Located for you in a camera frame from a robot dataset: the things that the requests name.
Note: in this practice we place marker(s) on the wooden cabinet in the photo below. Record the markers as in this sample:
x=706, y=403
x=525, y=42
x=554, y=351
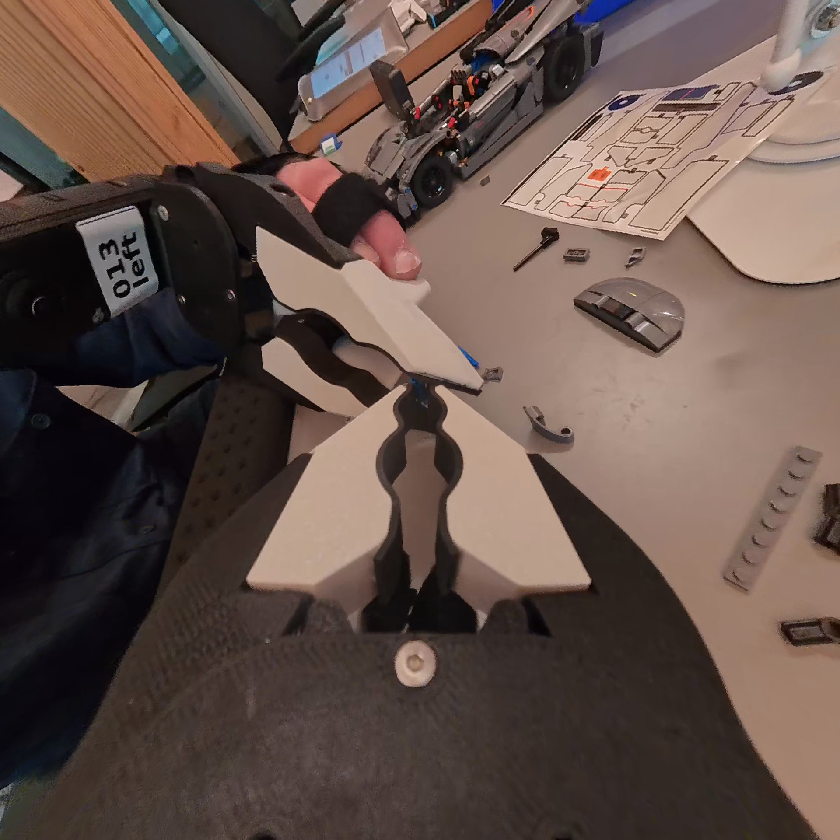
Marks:
x=98, y=85

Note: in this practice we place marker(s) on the black lego axle pin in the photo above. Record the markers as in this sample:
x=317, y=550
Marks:
x=535, y=249

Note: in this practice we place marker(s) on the clear plastic bag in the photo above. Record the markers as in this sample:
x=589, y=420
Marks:
x=348, y=65

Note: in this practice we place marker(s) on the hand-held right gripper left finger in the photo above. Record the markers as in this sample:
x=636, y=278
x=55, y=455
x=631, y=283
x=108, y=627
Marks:
x=315, y=525

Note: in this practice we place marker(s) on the blue lego pin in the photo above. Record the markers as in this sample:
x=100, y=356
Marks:
x=417, y=392
x=469, y=358

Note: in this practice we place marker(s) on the small dark grey lego plate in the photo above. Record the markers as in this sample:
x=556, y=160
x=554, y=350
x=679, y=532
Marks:
x=577, y=254

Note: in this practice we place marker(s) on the black office chair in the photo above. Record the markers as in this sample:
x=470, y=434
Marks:
x=249, y=52

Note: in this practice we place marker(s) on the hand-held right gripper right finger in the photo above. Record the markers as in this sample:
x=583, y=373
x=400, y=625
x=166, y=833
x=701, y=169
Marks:
x=518, y=525

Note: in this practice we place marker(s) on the blue plastic bin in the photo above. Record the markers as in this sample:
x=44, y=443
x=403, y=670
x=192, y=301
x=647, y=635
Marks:
x=600, y=8

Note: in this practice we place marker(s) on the black angled lego connector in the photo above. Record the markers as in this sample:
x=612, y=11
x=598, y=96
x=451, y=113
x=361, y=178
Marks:
x=810, y=631

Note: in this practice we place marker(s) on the small grey lego bracket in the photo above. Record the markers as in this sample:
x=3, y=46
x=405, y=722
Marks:
x=635, y=257
x=492, y=374

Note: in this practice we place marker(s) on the person's torso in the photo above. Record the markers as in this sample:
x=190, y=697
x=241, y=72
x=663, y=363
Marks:
x=65, y=525

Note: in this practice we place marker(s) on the white magnifier stand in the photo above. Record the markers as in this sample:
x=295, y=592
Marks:
x=774, y=216

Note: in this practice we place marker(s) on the grey lego pin connector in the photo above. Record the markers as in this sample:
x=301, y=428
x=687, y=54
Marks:
x=551, y=430

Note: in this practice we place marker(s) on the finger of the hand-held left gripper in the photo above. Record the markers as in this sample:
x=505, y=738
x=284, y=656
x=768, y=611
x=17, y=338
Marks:
x=380, y=308
x=295, y=374

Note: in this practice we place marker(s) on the grey lego car model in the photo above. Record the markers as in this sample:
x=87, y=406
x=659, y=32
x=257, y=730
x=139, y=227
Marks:
x=485, y=111

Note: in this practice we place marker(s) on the grey curved lego panel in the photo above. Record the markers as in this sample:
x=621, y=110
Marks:
x=630, y=315

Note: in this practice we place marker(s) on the person's left forearm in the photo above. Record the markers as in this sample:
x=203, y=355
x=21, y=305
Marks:
x=118, y=354

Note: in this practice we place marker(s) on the pile of loose lego pieces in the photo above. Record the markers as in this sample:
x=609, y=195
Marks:
x=426, y=10

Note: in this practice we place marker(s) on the black perforated board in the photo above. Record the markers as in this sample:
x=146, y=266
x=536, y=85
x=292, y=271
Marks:
x=236, y=446

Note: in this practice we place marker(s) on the white sticker sheet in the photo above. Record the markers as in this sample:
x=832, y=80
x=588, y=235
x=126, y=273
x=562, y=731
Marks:
x=656, y=164

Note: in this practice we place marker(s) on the person's left hand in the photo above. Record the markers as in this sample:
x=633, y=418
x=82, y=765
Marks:
x=390, y=253

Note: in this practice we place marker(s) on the black and brown lego connector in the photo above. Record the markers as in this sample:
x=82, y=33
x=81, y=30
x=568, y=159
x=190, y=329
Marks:
x=830, y=518

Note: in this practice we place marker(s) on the long grey lego plate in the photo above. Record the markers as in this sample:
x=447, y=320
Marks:
x=774, y=518

